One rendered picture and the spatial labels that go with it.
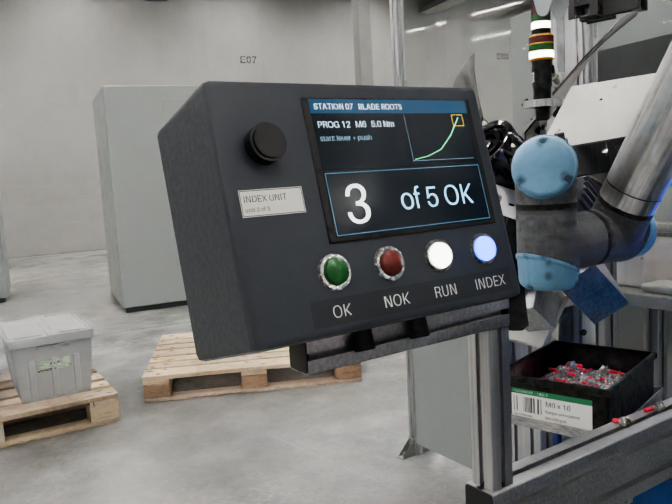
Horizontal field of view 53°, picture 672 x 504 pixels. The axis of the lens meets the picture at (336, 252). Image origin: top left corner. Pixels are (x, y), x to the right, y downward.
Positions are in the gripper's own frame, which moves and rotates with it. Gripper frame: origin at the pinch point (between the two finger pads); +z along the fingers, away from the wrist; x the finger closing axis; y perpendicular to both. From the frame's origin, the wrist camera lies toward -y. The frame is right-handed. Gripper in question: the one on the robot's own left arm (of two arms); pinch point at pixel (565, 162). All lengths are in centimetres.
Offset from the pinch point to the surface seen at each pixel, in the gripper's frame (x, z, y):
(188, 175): -4, -76, 25
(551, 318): 28.9, 12.3, 6.1
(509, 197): 5.0, 11.7, 10.7
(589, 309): 26.6, 6.7, -0.9
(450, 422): 93, 131, 55
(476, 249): 6, -64, 7
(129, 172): -49, 402, 374
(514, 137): -5.9, 11.2, 8.4
